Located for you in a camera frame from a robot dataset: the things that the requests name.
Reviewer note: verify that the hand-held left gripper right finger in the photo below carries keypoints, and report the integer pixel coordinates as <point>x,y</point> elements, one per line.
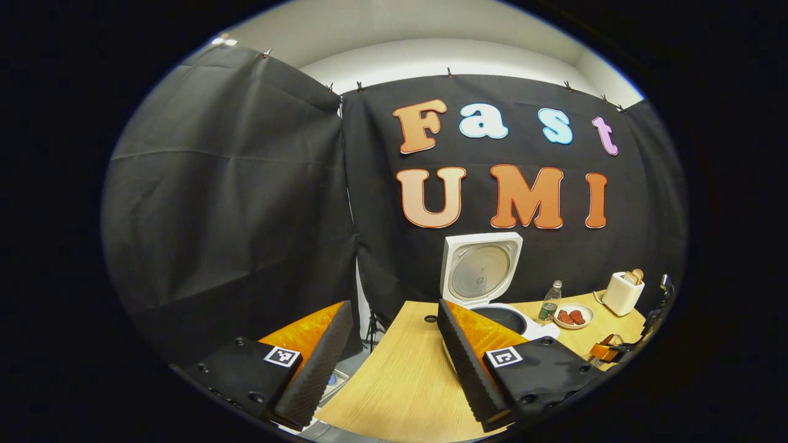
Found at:
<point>468,375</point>

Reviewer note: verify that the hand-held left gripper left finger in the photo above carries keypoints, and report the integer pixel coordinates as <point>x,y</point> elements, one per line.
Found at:
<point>320,375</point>

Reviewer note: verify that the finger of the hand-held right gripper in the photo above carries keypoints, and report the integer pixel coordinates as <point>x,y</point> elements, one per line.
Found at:
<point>603,352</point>

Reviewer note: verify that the white rice cooker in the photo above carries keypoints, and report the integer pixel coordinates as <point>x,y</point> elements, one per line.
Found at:
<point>480,271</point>

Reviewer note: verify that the white toaster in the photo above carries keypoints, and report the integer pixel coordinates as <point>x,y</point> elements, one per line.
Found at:
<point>620,298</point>

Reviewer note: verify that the white round plate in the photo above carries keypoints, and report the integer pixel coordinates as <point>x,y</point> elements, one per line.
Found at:
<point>588,315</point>

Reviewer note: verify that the red meat piece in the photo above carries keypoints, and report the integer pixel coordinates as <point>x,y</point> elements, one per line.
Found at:
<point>565,317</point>
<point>577,317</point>

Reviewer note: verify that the toast bread slice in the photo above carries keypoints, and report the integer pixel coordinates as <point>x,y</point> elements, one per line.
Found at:
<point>629,278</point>
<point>638,274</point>

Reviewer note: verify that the black tripod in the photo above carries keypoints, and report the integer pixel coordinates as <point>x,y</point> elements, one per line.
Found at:
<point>373,329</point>

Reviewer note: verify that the clear plastic water bottle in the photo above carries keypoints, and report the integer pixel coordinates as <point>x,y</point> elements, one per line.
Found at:
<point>550,304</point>

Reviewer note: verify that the black backdrop cloth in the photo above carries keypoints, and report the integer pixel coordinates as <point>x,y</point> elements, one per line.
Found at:
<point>234,203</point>

